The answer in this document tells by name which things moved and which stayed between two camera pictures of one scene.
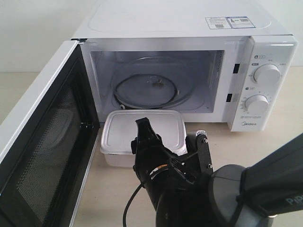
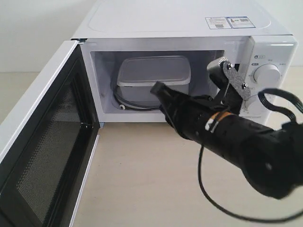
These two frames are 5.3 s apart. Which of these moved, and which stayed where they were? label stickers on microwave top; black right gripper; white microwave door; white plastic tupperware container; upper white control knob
Moved: white plastic tupperware container; black right gripper
Stayed: upper white control knob; white microwave door; label stickers on microwave top
